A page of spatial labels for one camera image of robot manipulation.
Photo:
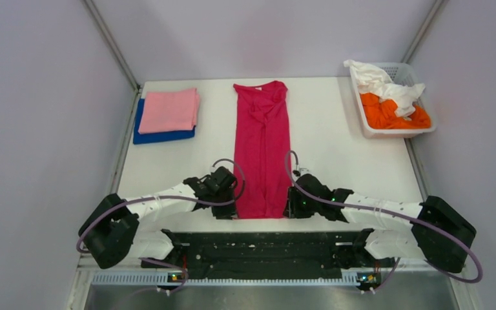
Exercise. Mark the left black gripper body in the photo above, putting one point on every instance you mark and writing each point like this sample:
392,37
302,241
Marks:
223,196

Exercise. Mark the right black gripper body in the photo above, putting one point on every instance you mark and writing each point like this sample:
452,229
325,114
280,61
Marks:
308,208

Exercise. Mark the magenta t shirt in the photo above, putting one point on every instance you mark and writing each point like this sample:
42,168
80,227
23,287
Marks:
262,140

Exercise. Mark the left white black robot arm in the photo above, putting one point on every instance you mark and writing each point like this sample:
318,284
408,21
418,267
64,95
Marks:
121,228

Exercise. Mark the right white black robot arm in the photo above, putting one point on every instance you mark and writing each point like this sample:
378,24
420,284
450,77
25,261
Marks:
431,230

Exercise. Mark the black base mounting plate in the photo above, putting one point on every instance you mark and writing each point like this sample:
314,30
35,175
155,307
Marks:
271,255

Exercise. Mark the folded pink t shirt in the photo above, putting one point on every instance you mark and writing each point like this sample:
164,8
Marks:
169,111

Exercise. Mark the folded blue t shirt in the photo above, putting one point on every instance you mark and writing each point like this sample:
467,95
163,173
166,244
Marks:
140,139

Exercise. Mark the crumpled orange t shirt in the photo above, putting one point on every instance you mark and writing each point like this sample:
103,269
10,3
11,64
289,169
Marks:
381,115

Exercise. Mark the crumpled white t shirt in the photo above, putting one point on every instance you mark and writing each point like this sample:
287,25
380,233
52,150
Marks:
392,81

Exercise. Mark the white plastic basket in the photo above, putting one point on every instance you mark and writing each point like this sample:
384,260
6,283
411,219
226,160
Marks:
369,132

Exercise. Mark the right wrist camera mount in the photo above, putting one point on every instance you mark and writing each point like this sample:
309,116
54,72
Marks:
300,172

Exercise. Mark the aluminium frame rail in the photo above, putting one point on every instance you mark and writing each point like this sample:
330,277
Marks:
148,270

